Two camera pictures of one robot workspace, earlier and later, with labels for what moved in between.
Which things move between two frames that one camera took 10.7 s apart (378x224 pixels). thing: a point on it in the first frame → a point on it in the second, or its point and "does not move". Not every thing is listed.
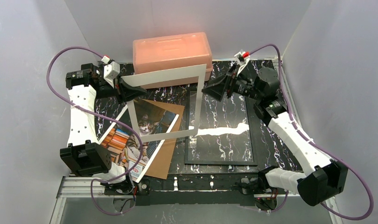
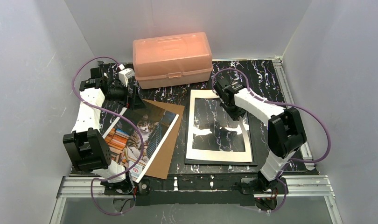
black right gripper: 231,84 → 234,109
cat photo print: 122,141 does not move
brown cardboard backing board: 160,165 does not move
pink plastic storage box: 159,53 does not move
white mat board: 158,77 → 215,155
